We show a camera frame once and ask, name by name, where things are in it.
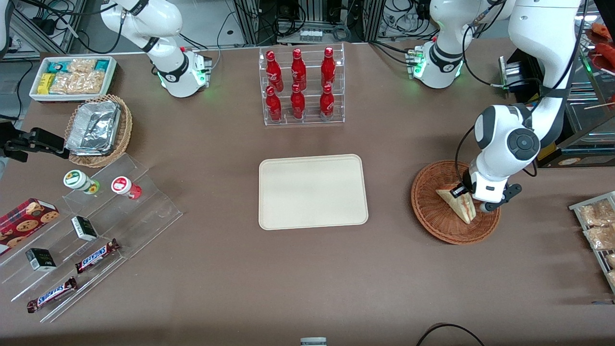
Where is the clear bag of crackers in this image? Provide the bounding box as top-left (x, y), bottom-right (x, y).
top-left (67, 59), bottom-right (97, 74)
top-left (77, 71), bottom-right (105, 94)
top-left (49, 72), bottom-right (80, 95)

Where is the black glass food warmer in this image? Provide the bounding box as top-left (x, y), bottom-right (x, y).
top-left (499, 0), bottom-right (615, 169)

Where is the red skewered sausage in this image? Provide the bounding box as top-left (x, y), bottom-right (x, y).
top-left (591, 23), bottom-right (614, 42)
top-left (595, 42), bottom-right (615, 73)

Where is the aluminium foil container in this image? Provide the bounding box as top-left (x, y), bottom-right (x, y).
top-left (66, 101), bottom-right (121, 155)

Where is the clear acrylic bottle rack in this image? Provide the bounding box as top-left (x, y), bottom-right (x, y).
top-left (258, 43), bottom-right (345, 126)

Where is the red cola bottle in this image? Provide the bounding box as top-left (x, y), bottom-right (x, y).
top-left (266, 86), bottom-right (283, 122)
top-left (321, 47), bottom-right (336, 89)
top-left (290, 84), bottom-right (306, 120)
top-left (291, 49), bottom-right (307, 91)
top-left (320, 84), bottom-right (335, 120)
top-left (266, 50), bottom-right (284, 92)

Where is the white plastic snack bin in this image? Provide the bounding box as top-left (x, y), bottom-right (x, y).
top-left (30, 56), bottom-right (117, 103)

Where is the small black box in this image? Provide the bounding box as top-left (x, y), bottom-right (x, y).
top-left (71, 216), bottom-right (98, 241)
top-left (25, 248), bottom-right (57, 272)

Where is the red tartan cookie box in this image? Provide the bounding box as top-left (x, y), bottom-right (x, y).
top-left (0, 198), bottom-right (60, 249)

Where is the clear bag of pastries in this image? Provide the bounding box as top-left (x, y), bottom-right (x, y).
top-left (584, 225), bottom-right (615, 250)
top-left (579, 199), bottom-right (615, 226)

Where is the clear acrylic stepped shelf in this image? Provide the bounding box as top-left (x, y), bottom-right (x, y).
top-left (0, 154), bottom-right (183, 323)

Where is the beige plastic tray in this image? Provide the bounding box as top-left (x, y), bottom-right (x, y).
top-left (258, 154), bottom-right (369, 231)

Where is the red lid white cup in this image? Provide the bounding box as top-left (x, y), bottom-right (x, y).
top-left (111, 176), bottom-right (142, 200)

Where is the brown Snickers bar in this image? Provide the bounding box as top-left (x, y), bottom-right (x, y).
top-left (75, 239), bottom-right (121, 274)
top-left (26, 277), bottom-right (77, 313)

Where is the black floor cable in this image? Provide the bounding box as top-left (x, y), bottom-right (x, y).
top-left (416, 323), bottom-right (486, 346)

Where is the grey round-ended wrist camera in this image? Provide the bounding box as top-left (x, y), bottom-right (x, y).
top-left (479, 184), bottom-right (523, 213)

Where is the triangular sandwich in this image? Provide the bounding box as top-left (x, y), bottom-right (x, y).
top-left (436, 185), bottom-right (477, 225)

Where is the steel warmer pan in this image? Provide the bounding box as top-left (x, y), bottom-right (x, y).
top-left (567, 91), bottom-right (615, 135)

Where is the green lid white cup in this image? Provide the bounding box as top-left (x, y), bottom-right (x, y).
top-left (63, 170), bottom-right (100, 194)

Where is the round brown wicker basket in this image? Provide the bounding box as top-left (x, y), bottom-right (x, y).
top-left (411, 160), bottom-right (501, 245)

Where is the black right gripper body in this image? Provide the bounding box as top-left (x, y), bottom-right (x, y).
top-left (0, 123), bottom-right (30, 162)

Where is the oval light wicker basket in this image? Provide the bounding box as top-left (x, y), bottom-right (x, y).
top-left (65, 95), bottom-right (133, 168)

